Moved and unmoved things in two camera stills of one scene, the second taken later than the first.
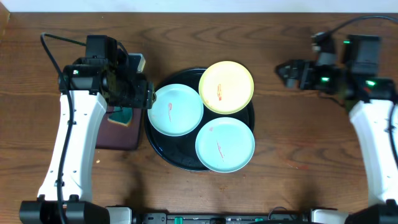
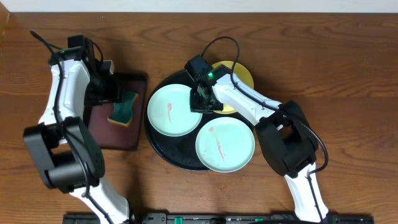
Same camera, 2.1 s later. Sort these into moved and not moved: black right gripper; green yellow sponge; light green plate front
Moved: black right gripper
Not moved: green yellow sponge; light green plate front
